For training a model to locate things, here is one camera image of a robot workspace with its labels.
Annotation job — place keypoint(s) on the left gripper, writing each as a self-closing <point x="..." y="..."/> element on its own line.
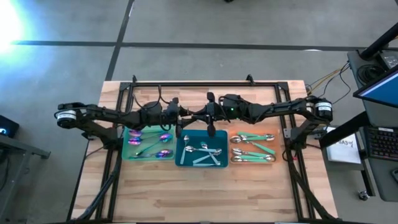
<point x="171" y="113"/>

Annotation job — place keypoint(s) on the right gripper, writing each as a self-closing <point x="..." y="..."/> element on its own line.
<point x="230" y="109"/>

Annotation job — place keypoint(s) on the iridescent rainbow spoon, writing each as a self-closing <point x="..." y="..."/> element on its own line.
<point x="163" y="153"/>
<point x="165" y="137"/>
<point x="135" y="133"/>
<point x="135" y="141"/>

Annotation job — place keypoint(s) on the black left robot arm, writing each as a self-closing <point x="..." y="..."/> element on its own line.
<point x="105" y="113"/>

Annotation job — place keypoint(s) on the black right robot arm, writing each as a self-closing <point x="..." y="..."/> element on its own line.
<point x="280" y="109"/>

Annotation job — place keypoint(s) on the translucent green plastic bin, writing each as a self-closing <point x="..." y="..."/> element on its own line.
<point x="169" y="146"/>

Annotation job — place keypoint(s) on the teal blue plastic bin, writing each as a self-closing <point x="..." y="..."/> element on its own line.
<point x="224" y="140"/>

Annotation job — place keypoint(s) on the translucent orange plastic bin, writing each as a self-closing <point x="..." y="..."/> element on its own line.
<point x="276" y="144"/>

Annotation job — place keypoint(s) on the black cart beam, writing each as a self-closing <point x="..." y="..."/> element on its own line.
<point x="345" y="130"/>

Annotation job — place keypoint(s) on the white paper sheet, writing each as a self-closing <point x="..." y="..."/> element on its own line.
<point x="343" y="149"/>

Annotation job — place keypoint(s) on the dark grey stand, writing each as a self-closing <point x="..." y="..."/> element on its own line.
<point x="18" y="147"/>

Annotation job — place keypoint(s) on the black device blue light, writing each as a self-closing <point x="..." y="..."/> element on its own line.
<point x="7" y="127"/>

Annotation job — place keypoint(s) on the caster wheel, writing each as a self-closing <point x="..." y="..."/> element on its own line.
<point x="362" y="196"/>

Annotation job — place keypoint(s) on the computer monitor blue screen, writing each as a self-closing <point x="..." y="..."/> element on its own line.
<point x="382" y="90"/>

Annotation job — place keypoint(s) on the black backlit keyboard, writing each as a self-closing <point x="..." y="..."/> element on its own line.
<point x="382" y="143"/>

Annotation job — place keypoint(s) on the dark grey computer cart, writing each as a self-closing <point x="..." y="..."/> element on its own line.
<point x="382" y="180"/>

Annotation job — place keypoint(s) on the black pole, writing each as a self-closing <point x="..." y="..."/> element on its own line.
<point x="379" y="42"/>

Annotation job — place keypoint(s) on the black power adapter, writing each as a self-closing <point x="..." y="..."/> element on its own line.
<point x="390" y="60"/>

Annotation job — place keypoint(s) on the black aluminium table frame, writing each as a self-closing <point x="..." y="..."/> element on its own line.
<point x="202" y="84"/>

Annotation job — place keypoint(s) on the black frame bracket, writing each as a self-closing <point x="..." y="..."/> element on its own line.
<point x="250" y="79"/>
<point x="134" y="78"/>

